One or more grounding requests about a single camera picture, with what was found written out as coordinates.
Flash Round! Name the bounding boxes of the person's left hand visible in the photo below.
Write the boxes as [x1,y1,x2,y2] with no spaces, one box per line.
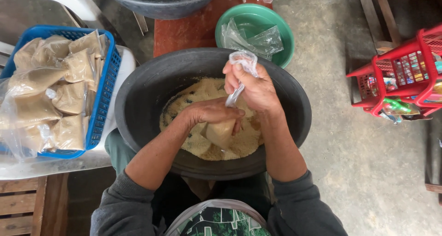
[180,97,246,136]

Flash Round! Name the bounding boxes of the white plastic chair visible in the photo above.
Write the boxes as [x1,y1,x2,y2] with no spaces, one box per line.
[0,0,137,181]

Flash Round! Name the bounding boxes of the brown wooden frame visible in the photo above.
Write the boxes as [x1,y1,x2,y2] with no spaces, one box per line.
[357,0,442,54]

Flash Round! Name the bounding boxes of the black basin with grain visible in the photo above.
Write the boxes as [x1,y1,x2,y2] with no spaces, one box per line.
[90,0,226,20]

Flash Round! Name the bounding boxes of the empty clear plastic bags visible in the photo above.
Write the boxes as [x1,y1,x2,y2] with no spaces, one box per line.
[221,18,284,60]

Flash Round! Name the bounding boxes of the clear bag of tan grain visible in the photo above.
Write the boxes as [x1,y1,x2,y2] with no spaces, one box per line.
[200,50,259,151]

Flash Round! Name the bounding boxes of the green patterned apron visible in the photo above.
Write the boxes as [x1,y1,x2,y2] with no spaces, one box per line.
[165,199,271,236]

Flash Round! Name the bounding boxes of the grey sweatshirt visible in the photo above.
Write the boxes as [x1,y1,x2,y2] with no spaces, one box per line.
[90,170,349,236]

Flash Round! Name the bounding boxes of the person's right hand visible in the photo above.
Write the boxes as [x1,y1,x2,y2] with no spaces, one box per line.
[222,61,284,114]

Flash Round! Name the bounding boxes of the pile of filled grain bags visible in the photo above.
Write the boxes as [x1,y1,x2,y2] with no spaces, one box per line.
[0,30,108,161]

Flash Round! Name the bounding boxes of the red plastic rack with goods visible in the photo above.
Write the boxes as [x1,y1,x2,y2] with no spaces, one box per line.
[346,23,442,122]

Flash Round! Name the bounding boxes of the large black plastic basin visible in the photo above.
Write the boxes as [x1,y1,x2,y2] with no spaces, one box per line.
[115,48,312,181]

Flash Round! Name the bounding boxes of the wooden slatted crate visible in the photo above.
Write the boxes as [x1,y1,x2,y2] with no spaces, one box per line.
[0,174,70,236]

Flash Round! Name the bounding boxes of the loose tan grain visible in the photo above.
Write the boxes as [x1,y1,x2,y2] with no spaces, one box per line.
[160,77,265,161]

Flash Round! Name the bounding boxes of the green plastic bowl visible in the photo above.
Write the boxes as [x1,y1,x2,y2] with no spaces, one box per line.
[215,3,295,69]

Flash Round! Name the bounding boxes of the red-brown wooden bench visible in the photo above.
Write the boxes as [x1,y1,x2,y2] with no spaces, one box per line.
[154,0,273,58]

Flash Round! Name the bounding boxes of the blue plastic basket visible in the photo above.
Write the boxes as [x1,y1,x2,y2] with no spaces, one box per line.
[0,25,122,159]

